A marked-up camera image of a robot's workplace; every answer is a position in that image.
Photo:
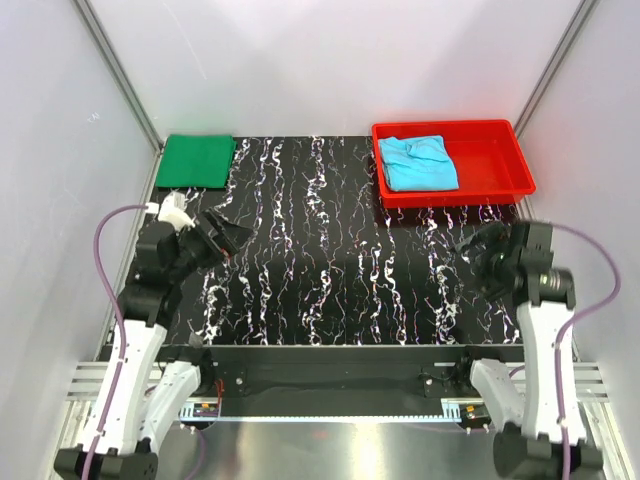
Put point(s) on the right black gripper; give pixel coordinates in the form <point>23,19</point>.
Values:
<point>495,236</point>

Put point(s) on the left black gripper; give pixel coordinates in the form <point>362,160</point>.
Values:
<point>225,244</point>

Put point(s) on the light blue t shirt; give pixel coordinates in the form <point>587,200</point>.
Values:
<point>418,164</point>

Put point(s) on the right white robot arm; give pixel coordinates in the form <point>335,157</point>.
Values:
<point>540,433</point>

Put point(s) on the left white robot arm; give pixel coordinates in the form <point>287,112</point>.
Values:
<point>131,418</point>

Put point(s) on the red plastic tray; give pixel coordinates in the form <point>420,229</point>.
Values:
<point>489,162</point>

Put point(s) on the folded green t shirt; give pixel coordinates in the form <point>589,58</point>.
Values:
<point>196,161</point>

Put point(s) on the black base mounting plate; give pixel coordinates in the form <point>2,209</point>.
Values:
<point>356,366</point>

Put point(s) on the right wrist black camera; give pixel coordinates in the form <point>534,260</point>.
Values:
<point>530,245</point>

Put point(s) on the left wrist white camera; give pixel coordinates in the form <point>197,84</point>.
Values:
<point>172,210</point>

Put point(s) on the aluminium front rail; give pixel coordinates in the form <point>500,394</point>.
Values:
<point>422,400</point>

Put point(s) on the left aluminium corner post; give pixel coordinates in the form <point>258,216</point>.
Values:
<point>96,30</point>

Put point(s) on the aluminium corner post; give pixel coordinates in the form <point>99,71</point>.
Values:
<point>96,30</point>
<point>578,21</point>

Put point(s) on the right aluminium corner post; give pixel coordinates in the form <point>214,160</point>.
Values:
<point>578,21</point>

